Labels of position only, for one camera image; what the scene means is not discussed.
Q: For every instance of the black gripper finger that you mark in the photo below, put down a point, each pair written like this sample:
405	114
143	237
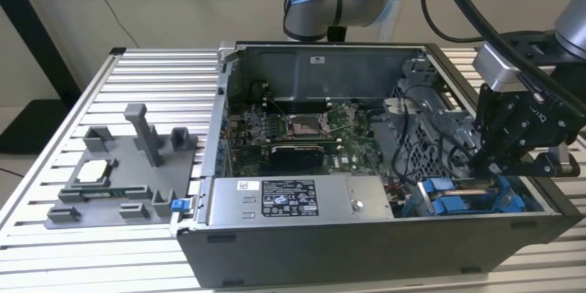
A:
497	125
545	166

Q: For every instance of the hard disk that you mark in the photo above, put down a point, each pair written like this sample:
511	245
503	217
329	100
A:
442	186

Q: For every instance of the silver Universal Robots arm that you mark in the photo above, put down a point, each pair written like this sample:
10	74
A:
311	15

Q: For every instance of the grey metal drive cage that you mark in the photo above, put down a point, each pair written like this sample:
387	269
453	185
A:
411	142

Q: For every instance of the green motherboard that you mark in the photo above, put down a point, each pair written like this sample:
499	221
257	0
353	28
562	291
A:
353	155

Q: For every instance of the locking lever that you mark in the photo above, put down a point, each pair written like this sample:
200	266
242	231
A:
345	124

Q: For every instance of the CPU socket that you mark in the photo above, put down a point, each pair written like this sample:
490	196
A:
306	125

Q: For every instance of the black graphics card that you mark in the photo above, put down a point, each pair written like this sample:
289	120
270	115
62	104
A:
293	159

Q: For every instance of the silver power supply unit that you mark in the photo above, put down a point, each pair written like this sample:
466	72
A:
298	200

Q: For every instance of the black open PC case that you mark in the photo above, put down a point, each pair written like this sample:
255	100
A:
347	252

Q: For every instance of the blue case latch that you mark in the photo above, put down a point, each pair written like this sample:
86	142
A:
179	205

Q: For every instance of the grey parts rack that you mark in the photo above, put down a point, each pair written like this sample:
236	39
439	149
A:
138	173

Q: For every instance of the green RAM stick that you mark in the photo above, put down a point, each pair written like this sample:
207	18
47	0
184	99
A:
120	191

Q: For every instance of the black table end cap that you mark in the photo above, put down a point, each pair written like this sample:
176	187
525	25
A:
118	50

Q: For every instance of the silver CPU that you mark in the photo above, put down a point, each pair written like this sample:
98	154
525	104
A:
92	171

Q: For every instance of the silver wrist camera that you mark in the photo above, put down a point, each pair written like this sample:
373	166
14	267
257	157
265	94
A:
497	66

